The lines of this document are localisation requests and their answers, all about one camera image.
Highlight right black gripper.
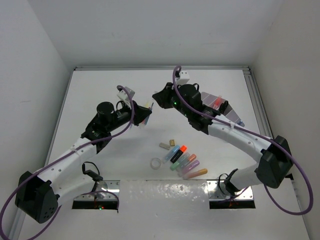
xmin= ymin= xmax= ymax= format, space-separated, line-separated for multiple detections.
xmin=153 ymin=82 xmax=191 ymax=118

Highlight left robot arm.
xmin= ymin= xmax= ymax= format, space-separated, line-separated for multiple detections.
xmin=14 ymin=100 xmax=152 ymax=224

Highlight metal base plate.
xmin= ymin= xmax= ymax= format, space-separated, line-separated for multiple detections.
xmin=74 ymin=180 xmax=120 ymax=201
xmin=206 ymin=179 xmax=254 ymax=203

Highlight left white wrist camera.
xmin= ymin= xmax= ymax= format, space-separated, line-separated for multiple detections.
xmin=117 ymin=86 xmax=135 ymax=102

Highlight yellow pink highlighter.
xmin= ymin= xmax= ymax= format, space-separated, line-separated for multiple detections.
xmin=183 ymin=168 xmax=208 ymax=180

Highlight grey eraser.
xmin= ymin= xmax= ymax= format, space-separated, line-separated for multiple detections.
xmin=159 ymin=142 xmax=171 ymax=150

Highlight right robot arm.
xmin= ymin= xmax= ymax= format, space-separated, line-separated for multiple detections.
xmin=152 ymin=82 xmax=293 ymax=196

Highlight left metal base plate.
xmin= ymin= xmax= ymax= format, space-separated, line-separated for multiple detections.
xmin=74 ymin=180 xmax=120 ymax=201

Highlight purple cable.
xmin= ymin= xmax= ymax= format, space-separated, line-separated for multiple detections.
xmin=172 ymin=65 xmax=314 ymax=216
xmin=0 ymin=84 xmax=136 ymax=240

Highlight tan eraser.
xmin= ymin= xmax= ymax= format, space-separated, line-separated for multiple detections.
xmin=169 ymin=139 xmax=175 ymax=146

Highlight purple highlighter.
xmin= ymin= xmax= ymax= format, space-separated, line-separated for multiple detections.
xmin=178 ymin=160 xmax=200 ymax=177

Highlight clear tape roll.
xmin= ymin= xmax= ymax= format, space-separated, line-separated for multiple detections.
xmin=150 ymin=157 xmax=162 ymax=170

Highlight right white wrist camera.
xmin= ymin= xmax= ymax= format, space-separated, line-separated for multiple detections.
xmin=175 ymin=70 xmax=190 ymax=86

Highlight small black scissors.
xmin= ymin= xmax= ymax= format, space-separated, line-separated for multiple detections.
xmin=218 ymin=100 xmax=230 ymax=116

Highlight white pink compartment organizer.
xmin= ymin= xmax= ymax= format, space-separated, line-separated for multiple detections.
xmin=201 ymin=92 xmax=245 ymax=127

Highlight black orange highlighter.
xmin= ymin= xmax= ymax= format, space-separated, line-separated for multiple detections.
xmin=170 ymin=145 xmax=187 ymax=164

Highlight blue highlighter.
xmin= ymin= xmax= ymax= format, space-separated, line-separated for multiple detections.
xmin=162 ymin=145 xmax=180 ymax=164

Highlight orange pastel highlighter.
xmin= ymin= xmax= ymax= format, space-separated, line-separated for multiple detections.
xmin=176 ymin=154 xmax=197 ymax=173

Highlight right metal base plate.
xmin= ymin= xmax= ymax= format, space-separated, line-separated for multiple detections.
xmin=206 ymin=179 xmax=254 ymax=203

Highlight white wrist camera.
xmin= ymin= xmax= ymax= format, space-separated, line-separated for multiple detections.
xmin=117 ymin=86 xmax=135 ymax=102
xmin=175 ymin=70 xmax=190 ymax=86

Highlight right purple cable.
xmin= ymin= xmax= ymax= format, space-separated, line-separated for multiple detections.
xmin=172 ymin=65 xmax=314 ymax=216

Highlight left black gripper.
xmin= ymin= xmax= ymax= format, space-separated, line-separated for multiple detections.
xmin=105 ymin=99 xmax=151 ymax=132

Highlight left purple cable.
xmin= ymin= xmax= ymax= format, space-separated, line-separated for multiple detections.
xmin=0 ymin=84 xmax=136 ymax=240

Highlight green highlighter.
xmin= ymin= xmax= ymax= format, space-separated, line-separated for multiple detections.
xmin=170 ymin=152 xmax=190 ymax=171

